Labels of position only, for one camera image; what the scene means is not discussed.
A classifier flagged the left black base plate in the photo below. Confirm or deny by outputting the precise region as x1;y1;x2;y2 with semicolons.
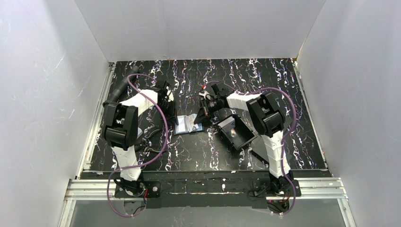
114;179;161;198

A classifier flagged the white credit card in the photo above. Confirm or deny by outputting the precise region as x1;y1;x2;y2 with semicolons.
184;114;202;131

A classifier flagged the black tray lid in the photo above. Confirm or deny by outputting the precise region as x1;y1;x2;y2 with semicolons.
250;137;269;163

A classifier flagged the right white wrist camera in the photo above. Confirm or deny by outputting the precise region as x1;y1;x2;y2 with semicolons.
198;85;209;99

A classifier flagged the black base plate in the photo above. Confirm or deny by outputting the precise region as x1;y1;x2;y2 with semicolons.
114;179;161;198
248;178;302;199

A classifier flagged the black pliers tool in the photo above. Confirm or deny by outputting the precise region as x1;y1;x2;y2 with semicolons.
134;129;161;153

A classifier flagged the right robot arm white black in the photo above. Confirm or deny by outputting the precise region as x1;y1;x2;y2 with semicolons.
194;82;293;193

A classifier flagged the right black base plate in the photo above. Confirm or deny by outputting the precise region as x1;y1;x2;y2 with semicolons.
248;178;302;199

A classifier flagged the aluminium frame rail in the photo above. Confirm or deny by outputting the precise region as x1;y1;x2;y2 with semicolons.
59;176;356;227

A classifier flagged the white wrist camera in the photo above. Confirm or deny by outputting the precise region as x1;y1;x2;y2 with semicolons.
167;90;174;102
198;85;209;99

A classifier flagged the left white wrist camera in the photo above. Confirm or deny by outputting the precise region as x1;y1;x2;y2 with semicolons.
167;90;174;102

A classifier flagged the black plastic tray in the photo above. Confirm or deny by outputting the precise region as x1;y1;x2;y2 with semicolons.
216;114;257;151

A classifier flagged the black corrugated hose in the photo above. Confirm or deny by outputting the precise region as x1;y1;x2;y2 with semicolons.
102;65;140;107

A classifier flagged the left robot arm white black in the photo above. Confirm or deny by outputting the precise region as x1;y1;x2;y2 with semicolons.
102;78;176;191

